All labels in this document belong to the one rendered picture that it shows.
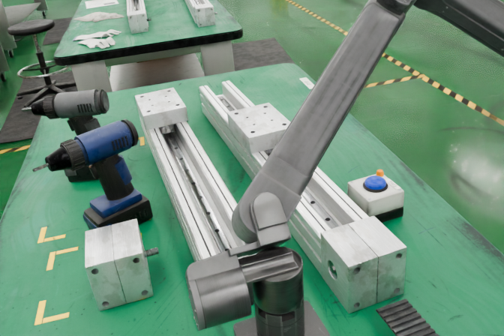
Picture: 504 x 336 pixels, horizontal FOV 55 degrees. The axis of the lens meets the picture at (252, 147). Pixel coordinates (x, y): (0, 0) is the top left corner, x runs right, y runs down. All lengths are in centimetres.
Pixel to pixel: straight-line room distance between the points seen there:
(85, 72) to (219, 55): 67
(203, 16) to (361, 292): 200
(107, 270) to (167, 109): 53
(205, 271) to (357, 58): 33
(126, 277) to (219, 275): 33
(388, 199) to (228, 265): 49
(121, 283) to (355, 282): 38
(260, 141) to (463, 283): 48
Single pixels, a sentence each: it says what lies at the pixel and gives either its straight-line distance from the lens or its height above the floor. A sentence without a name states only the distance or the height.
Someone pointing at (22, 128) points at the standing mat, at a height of 1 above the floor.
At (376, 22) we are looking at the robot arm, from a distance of 70.
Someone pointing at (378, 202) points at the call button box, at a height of 83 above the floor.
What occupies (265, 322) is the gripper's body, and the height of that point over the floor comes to 94.
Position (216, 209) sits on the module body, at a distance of 96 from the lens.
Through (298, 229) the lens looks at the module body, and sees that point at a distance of 91.
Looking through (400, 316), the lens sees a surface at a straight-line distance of 76.
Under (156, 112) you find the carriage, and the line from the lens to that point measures 123.
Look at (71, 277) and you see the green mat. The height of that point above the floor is 78.
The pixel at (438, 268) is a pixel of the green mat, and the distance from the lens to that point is 89.
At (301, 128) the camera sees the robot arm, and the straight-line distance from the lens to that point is 59.
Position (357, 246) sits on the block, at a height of 87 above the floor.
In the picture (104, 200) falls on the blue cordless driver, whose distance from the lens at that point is 102.
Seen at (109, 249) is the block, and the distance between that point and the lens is 84.
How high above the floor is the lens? 136
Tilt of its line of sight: 28 degrees down
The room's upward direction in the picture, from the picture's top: 6 degrees counter-clockwise
